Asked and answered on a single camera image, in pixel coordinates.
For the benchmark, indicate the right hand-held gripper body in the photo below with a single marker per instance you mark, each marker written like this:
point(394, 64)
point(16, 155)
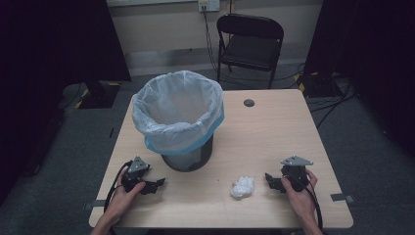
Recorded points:
point(296, 174)

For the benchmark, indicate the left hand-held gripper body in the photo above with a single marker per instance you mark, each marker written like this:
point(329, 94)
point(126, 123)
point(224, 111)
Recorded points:
point(135, 171)

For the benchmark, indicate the white paper ball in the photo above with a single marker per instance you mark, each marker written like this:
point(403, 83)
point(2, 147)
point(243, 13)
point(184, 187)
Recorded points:
point(242, 187)

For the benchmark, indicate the black mesh trash can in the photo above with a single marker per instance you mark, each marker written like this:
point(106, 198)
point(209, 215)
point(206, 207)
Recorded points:
point(189, 161)

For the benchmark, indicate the translucent plastic trash bag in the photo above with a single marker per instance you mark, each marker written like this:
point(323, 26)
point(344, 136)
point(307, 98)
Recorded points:
point(177, 107)

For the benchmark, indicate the person's right hand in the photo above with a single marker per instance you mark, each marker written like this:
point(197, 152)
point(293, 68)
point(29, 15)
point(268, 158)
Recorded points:
point(301, 200)

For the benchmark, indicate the person's left hand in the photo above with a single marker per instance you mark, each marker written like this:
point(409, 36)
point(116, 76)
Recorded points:
point(122, 200)

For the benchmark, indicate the grey tape strip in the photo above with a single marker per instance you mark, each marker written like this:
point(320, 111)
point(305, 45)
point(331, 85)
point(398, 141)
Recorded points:
point(95, 204)
point(342, 197)

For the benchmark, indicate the black stand base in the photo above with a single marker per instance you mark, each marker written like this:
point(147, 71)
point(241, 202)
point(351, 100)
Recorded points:
point(321, 86)
point(99, 96)

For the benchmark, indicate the black folding chair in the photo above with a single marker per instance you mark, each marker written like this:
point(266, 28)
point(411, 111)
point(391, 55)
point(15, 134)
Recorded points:
point(249, 49)

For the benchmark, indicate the black curtain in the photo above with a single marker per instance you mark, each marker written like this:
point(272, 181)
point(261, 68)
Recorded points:
point(49, 58)
point(372, 58)

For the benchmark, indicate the white wall power outlet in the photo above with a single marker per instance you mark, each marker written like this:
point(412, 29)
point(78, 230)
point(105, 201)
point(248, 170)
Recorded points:
point(209, 5)

